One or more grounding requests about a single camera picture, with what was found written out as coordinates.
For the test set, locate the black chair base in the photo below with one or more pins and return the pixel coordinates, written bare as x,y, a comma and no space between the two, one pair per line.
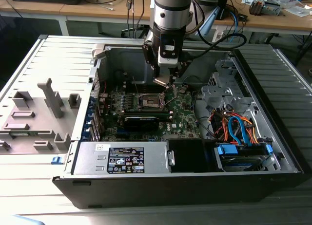
128,32

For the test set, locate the copper CPU cooler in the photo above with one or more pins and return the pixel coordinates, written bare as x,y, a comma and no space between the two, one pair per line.
255,7

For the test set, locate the black graphics card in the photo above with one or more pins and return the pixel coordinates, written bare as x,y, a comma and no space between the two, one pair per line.
140,124

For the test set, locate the silver drive unit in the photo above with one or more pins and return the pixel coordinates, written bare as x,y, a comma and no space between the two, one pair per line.
271,8

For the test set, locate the black desktop stand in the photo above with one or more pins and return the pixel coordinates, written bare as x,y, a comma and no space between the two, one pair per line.
223,13

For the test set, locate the hard disk blue carrier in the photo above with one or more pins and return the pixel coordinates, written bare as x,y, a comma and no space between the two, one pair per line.
237,165

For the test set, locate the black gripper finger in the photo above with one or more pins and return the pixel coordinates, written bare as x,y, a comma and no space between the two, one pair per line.
182,68
151,55

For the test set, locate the pale blue rounded object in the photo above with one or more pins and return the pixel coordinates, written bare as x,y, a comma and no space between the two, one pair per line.
19,221

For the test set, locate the silver power supply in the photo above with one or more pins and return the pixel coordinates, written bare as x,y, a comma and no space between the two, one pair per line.
85,159

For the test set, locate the CPU socket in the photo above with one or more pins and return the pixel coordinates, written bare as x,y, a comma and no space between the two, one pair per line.
150,102

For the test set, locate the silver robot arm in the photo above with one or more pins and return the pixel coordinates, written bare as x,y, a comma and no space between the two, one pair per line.
170,15

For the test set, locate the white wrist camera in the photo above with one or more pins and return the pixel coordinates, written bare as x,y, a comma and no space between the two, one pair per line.
168,60

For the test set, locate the black fan shroud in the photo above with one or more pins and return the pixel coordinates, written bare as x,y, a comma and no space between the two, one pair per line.
185,156

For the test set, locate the silver disk bay cage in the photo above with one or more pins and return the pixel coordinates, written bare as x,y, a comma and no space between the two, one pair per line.
219,93

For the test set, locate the wooden desk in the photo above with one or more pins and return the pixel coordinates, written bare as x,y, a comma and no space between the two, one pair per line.
80,9

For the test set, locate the round coin battery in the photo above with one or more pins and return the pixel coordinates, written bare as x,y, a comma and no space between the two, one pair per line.
182,89

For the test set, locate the small blue clip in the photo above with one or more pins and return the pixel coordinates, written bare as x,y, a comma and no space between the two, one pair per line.
56,160

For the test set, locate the black PC case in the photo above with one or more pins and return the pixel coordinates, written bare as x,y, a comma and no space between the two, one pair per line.
170,191

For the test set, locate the green motherboard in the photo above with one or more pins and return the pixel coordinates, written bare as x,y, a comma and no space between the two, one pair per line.
180,113

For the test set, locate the silver CPU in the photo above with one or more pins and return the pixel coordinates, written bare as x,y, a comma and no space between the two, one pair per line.
162,81

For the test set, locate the clear plastic bag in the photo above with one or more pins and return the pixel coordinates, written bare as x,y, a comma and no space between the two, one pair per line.
298,10

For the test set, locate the grey parts rack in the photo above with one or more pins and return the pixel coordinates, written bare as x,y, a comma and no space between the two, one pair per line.
44,127

